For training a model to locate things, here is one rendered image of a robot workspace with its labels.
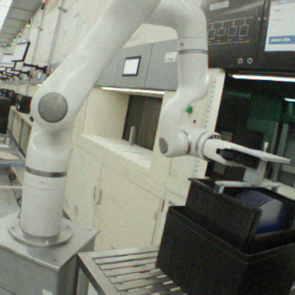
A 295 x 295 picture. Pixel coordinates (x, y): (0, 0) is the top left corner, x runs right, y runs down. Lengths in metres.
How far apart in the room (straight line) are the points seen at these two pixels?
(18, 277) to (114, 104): 2.12
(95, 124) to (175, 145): 1.90
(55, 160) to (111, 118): 1.98
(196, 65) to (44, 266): 0.67
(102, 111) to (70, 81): 1.96
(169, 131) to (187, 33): 0.28
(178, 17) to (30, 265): 0.77
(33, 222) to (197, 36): 0.68
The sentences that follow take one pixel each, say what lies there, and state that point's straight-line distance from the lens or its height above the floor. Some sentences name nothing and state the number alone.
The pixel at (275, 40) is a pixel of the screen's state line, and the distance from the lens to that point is 1.15.
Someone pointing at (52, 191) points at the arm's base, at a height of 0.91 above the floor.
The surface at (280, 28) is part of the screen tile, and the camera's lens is 1.15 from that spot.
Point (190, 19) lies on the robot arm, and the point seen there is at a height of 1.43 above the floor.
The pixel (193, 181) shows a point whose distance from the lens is 0.69.
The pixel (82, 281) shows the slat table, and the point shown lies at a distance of 0.82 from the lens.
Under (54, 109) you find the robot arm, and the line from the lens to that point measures 0.69.
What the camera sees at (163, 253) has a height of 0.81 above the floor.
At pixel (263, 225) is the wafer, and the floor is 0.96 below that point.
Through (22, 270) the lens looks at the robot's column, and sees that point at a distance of 0.81.
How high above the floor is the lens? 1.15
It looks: 7 degrees down
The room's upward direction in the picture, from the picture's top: 11 degrees clockwise
